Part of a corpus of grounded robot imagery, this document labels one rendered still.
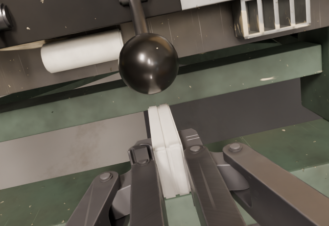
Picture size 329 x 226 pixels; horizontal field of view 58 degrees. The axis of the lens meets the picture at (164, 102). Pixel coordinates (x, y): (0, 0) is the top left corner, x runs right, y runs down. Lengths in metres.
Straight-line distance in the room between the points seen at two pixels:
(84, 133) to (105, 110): 2.63
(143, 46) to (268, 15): 0.19
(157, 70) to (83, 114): 0.25
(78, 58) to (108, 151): 2.95
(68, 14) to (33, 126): 0.19
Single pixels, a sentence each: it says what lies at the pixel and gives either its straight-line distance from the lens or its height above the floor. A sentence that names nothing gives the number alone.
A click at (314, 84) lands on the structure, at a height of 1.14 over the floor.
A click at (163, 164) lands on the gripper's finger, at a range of 0.15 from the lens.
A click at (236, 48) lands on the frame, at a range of 1.03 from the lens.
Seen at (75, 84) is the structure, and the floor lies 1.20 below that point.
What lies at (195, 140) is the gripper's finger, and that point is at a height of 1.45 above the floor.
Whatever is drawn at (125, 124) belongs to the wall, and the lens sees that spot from 3.20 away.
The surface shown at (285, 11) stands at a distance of 0.34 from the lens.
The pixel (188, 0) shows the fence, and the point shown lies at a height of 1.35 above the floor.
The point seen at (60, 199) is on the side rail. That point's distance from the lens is 0.40.
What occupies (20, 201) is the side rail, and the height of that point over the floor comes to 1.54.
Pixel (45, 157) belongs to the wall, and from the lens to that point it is 2.99.
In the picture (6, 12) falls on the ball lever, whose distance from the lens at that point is 0.29.
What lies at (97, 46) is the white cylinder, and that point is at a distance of 0.30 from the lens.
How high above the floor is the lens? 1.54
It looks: 30 degrees down
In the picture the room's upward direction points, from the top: 113 degrees counter-clockwise
